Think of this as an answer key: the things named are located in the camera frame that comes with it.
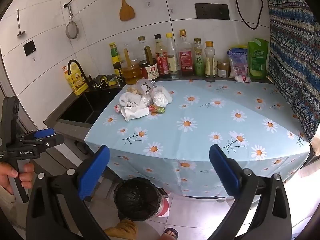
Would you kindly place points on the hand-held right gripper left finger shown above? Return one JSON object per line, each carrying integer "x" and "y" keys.
{"x": 93, "y": 172}

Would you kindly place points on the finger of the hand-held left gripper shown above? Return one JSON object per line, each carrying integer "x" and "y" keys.
{"x": 45, "y": 133}
{"x": 48, "y": 144}

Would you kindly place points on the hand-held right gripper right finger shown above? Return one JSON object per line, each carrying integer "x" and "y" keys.
{"x": 223, "y": 172}

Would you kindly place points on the trash bin with black bag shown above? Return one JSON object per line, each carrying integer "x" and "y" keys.
{"x": 136, "y": 197}

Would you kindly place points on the red wrapper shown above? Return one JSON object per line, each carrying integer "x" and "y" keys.
{"x": 118, "y": 108}

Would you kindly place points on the crushed white paper cup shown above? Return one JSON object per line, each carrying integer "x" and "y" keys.
{"x": 135, "y": 113}

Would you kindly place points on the white tissue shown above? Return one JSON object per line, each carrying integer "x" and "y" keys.
{"x": 128, "y": 100}

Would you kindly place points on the colourful candy wrapper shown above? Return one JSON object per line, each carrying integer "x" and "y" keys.
{"x": 157, "y": 109}

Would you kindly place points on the brown paper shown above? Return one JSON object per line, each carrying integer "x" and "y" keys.
{"x": 131, "y": 89}

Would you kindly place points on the clear plastic cup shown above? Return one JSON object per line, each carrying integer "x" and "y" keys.
{"x": 142, "y": 83}

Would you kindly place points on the person's left forearm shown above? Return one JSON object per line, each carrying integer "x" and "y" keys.
{"x": 5, "y": 202}

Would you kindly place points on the person's left hand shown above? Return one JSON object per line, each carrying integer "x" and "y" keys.
{"x": 6, "y": 173}

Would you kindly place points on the floral light blue tablecloth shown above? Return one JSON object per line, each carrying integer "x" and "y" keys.
{"x": 200, "y": 135}

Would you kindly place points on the black sink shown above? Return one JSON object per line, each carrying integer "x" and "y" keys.
{"x": 87, "y": 107}

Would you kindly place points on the yellow dish soap bottle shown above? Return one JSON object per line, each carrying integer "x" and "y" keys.
{"x": 75, "y": 80}

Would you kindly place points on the black sponge rack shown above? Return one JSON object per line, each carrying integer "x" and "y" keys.
{"x": 100, "y": 83}

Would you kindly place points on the dark slipper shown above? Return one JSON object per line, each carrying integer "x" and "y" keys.
{"x": 173, "y": 230}

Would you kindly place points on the black faucet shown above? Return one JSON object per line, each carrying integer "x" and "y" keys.
{"x": 79, "y": 63}

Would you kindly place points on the person's right leg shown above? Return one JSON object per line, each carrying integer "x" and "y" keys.
{"x": 170, "y": 235}

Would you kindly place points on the yellow green sponge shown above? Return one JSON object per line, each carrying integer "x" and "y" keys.
{"x": 113, "y": 80}

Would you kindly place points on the small white packet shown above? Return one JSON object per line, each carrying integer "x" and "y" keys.
{"x": 243, "y": 78}

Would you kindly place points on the small brown jar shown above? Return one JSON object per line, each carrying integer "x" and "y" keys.
{"x": 222, "y": 70}

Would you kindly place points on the green bottle with yellow cap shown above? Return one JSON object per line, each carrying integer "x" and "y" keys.
{"x": 115, "y": 57}

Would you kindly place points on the clear cooking oil jug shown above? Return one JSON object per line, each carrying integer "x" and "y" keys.
{"x": 131, "y": 73}

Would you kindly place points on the metal mesh strainer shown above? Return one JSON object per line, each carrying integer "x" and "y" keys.
{"x": 72, "y": 30}

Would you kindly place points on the clear yellow capped seasoning bottle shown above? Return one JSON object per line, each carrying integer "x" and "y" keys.
{"x": 210, "y": 65}

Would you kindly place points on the blue and white plastic packet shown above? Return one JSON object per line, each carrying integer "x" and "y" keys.
{"x": 237, "y": 62}

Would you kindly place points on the green label bottle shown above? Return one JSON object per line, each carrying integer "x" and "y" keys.
{"x": 199, "y": 62}

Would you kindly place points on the metal ladle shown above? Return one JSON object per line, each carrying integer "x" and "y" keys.
{"x": 18, "y": 21}

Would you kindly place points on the dark soy sauce jug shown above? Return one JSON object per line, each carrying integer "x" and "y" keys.
{"x": 150, "y": 71}

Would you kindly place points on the green plastic packet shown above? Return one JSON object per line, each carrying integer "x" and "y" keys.
{"x": 257, "y": 60}

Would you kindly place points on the gold capped red label bottle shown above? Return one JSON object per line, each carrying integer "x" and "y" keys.
{"x": 186, "y": 60}

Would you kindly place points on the clear bottle with yellow cap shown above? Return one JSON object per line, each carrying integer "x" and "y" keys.
{"x": 172, "y": 65}

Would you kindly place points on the black capped red label bottle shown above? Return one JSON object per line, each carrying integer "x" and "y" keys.
{"x": 162, "y": 62}

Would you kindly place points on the clear bottle with gold cap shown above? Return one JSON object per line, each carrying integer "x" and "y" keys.
{"x": 141, "y": 40}

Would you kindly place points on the patterned blue curtain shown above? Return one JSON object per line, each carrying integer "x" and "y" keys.
{"x": 292, "y": 55}

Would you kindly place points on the wooden spatula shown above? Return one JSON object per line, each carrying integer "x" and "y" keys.
{"x": 127, "y": 11}

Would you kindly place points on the black wall socket panel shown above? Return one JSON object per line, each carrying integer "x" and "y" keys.
{"x": 212, "y": 11}

